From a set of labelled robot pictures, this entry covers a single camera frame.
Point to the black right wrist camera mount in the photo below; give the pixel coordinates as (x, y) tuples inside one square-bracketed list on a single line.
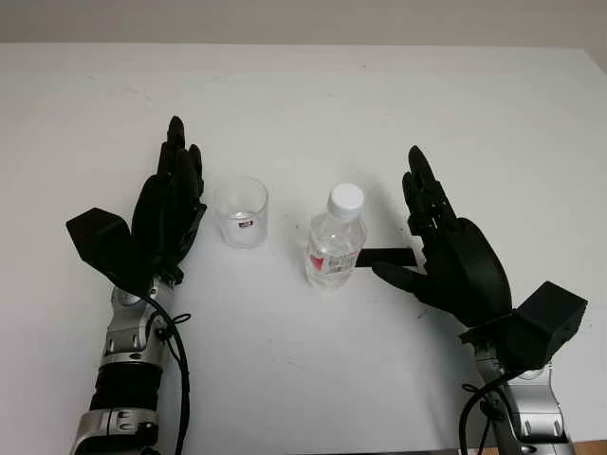
[(536, 327)]

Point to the clear glass cup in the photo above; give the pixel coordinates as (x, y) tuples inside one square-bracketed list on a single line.
[(240, 213)]

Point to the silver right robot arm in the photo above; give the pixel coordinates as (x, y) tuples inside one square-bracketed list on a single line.
[(531, 407)]

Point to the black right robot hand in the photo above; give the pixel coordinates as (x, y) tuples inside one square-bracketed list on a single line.
[(469, 265)]

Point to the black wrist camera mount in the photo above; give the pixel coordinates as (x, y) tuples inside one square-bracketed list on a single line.
[(536, 327), (106, 246)]

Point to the black tape strip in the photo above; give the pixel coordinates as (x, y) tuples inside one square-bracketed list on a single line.
[(384, 257)]

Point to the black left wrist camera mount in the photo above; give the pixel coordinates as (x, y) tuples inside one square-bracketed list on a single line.
[(106, 246)]

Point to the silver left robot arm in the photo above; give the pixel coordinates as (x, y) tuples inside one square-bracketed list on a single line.
[(125, 351)]

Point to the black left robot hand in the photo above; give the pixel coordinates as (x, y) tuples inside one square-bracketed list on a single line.
[(163, 213)]

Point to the clear plastic water bottle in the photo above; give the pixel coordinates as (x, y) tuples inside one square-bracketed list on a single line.
[(334, 242)]

